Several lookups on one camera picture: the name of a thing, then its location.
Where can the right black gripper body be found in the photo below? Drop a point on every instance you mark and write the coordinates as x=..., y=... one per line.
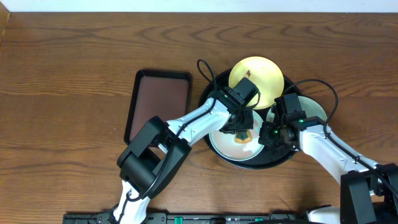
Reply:
x=272, y=136

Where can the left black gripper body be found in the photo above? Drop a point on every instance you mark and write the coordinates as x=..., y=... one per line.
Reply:
x=237, y=125

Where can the green orange sponge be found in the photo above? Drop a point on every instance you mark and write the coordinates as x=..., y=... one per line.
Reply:
x=243, y=137

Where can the light blue plate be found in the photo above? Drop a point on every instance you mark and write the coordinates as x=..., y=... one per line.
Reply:
x=228, y=148

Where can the light green plate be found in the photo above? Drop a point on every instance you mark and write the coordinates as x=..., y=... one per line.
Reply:
x=310, y=106

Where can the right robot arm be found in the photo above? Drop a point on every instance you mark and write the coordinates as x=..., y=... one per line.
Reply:
x=368, y=190

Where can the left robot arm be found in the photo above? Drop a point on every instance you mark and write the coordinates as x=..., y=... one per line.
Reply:
x=153, y=157

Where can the round black tray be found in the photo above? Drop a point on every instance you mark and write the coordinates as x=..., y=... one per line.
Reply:
x=269, y=156

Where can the rectangular black brown tray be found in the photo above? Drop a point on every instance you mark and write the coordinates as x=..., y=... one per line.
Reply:
x=161, y=93

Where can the yellow plate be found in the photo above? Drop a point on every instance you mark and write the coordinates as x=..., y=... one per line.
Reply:
x=262, y=72

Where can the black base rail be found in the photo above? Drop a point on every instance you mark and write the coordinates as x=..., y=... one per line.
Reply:
x=163, y=218

